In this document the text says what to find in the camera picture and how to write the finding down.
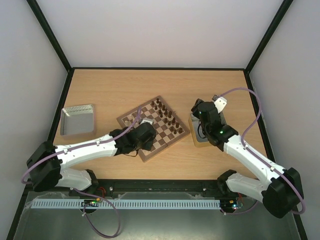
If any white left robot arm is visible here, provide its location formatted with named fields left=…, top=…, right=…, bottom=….
left=26, top=122, right=156, bottom=192

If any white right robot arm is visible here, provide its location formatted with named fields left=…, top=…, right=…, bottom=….
left=191, top=97, right=304, bottom=219

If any wooden chess board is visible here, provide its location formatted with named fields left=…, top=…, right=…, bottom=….
left=116, top=95, right=190, bottom=162

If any dark chess piece row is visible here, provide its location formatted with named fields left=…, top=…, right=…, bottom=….
left=143, top=95, right=189, bottom=140

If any cream piece row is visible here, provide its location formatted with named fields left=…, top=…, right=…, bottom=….
left=123, top=117, right=135, bottom=127

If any silver metal tin box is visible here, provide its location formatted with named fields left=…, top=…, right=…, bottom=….
left=188, top=113, right=211, bottom=148

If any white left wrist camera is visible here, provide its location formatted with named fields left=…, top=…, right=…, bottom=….
left=141, top=118, right=153, bottom=125

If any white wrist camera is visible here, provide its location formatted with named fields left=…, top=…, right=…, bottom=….
left=141, top=118, right=153, bottom=125
left=212, top=95, right=228, bottom=114

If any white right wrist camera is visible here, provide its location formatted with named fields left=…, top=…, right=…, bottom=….
left=212, top=95, right=228, bottom=114

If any black aluminium frame rail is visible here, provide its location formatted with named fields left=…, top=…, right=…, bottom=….
left=24, top=178, right=291, bottom=198

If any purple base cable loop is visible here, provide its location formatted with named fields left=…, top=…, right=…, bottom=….
left=74, top=188, right=122, bottom=237

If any light blue cable duct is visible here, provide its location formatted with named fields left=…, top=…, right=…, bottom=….
left=31, top=199, right=221, bottom=210

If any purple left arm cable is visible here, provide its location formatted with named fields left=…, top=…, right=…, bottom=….
left=20, top=106, right=143, bottom=185

